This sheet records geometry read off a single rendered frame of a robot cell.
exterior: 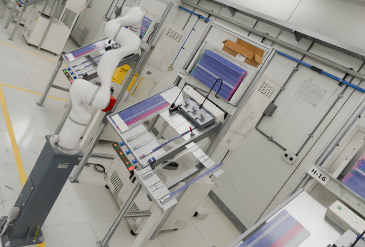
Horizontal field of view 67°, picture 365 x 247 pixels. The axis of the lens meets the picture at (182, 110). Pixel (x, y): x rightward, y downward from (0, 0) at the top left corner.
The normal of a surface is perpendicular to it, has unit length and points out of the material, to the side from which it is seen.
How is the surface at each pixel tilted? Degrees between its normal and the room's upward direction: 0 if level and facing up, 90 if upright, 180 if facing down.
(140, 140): 44
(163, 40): 90
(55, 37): 90
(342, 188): 90
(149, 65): 90
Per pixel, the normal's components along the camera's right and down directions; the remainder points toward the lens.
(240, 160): -0.66, -0.22
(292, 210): -0.10, -0.76
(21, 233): 0.59, 0.51
